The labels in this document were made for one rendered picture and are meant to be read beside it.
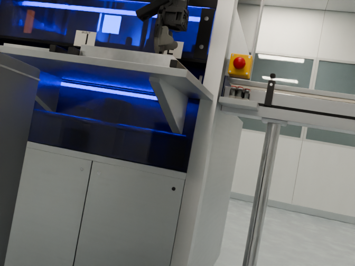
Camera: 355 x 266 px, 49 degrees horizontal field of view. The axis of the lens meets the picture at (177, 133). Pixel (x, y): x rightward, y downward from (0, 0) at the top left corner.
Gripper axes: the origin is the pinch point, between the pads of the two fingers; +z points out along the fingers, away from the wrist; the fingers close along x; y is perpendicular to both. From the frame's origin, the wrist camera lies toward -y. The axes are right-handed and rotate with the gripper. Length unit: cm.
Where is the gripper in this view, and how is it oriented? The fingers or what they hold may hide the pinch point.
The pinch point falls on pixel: (157, 53)
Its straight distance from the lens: 125.7
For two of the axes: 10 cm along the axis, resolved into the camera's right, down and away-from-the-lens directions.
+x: 2.6, 0.6, 9.6
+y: 9.5, 1.7, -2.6
